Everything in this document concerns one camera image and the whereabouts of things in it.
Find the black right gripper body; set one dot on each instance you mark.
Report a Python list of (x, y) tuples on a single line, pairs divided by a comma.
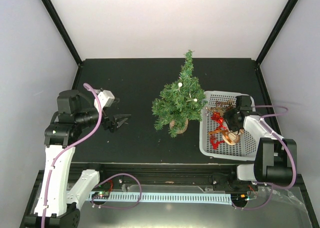
[(230, 119)]

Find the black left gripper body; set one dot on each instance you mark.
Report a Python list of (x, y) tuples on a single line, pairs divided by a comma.
[(106, 123)]

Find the white perforated plastic basket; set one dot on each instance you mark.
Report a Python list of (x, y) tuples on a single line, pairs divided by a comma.
[(245, 150)]

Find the small green christmas tree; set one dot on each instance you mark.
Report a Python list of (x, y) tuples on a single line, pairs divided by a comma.
[(170, 110)]

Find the white bulb string lights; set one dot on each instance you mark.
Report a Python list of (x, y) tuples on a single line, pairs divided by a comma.
[(184, 94)]

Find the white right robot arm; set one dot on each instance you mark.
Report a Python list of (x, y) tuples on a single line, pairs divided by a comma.
[(138, 142)]

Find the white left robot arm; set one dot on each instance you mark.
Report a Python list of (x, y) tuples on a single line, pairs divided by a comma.
[(77, 118)]

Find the wooden letters ornament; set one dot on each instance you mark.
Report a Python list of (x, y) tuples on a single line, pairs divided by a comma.
[(222, 106)]

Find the red bow ornament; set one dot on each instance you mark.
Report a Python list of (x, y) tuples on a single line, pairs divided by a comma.
[(217, 118)]

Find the wooden round ornament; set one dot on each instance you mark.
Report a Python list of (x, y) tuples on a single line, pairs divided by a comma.
[(232, 138)]

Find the left circuit board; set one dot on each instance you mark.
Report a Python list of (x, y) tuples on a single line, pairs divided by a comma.
[(100, 195)]

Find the circuit board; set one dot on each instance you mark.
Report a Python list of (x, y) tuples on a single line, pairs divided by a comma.
[(243, 197), (100, 195)]

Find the right circuit board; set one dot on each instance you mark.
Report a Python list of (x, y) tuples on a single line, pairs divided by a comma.
[(243, 197)]

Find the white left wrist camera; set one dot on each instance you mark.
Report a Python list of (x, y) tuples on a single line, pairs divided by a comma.
[(105, 97)]

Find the white slotted cable duct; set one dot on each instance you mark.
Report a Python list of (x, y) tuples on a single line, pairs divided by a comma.
[(188, 198)]

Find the left black frame post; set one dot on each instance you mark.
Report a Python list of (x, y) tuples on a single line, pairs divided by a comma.
[(62, 30)]

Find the black frame post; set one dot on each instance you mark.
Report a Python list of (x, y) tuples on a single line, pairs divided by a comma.
[(62, 30), (284, 15)]

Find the right black frame post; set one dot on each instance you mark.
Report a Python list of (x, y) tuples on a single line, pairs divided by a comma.
[(284, 15)]

